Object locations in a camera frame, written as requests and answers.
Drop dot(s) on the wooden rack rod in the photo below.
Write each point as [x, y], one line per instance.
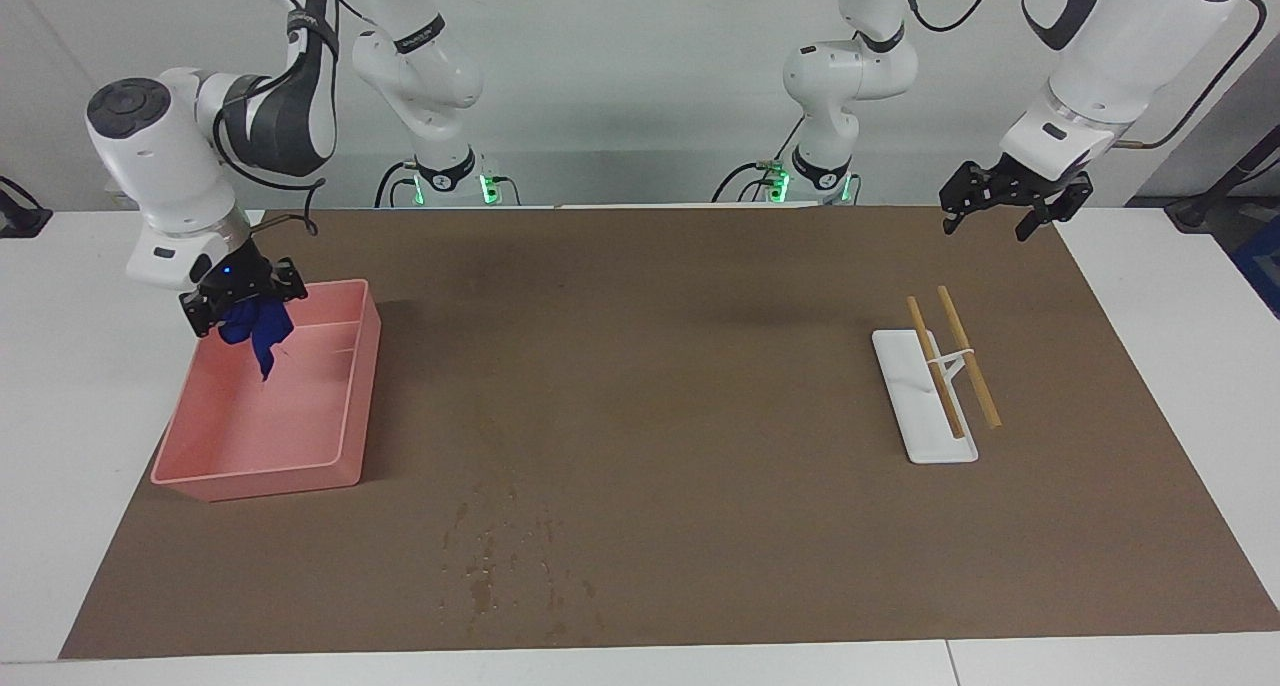
[975, 376]
[940, 381]

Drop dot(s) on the blue towel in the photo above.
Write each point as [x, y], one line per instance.
[258, 326]

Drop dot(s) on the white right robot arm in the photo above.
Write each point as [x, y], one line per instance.
[160, 166]

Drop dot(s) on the pink plastic bin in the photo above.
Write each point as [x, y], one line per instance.
[280, 426]

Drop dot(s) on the black stand foot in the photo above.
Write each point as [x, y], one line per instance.
[20, 216]

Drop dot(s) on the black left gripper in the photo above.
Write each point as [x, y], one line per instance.
[1030, 181]

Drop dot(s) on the blue crate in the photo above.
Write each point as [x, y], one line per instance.
[1262, 266]

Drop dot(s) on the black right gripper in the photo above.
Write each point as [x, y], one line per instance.
[240, 278]

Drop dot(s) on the white towel rack base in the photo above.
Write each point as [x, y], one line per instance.
[915, 406]

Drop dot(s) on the brown table mat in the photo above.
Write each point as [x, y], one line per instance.
[680, 416]

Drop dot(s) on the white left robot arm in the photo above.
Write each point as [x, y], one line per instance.
[850, 71]

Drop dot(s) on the black tripod stand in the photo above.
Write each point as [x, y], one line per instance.
[1215, 191]

